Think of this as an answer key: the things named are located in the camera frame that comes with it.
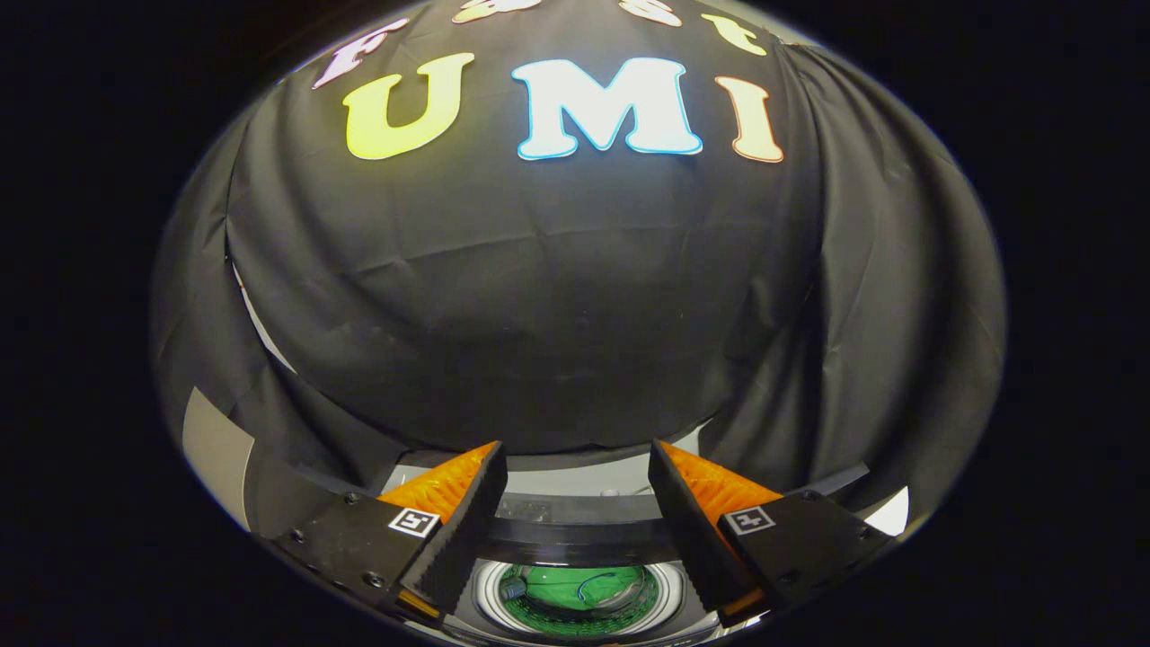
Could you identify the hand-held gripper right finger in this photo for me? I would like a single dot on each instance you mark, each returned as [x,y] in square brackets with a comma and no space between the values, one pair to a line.
[687,535]

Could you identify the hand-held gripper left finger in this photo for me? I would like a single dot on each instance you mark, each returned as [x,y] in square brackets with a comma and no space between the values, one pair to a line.
[463,535]

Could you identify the green polo shirt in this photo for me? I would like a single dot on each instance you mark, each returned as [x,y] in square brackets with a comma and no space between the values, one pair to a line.
[575,589]

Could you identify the white table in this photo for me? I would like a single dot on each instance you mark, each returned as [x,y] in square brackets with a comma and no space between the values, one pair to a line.
[889,514]

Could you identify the black backdrop cloth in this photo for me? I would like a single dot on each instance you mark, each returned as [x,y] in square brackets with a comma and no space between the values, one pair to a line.
[584,296]

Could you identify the grey and black cabinet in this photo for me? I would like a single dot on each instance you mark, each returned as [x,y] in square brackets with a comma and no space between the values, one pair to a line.
[216,449]

